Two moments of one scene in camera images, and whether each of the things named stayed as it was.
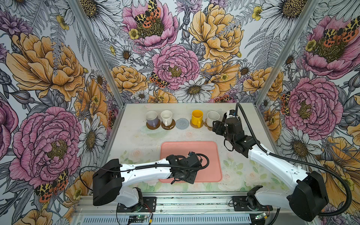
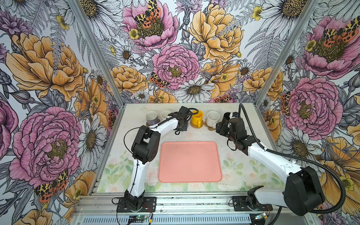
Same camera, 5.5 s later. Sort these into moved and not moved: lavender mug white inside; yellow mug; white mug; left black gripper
Moved: left black gripper
Not moved: yellow mug; white mug; lavender mug white inside
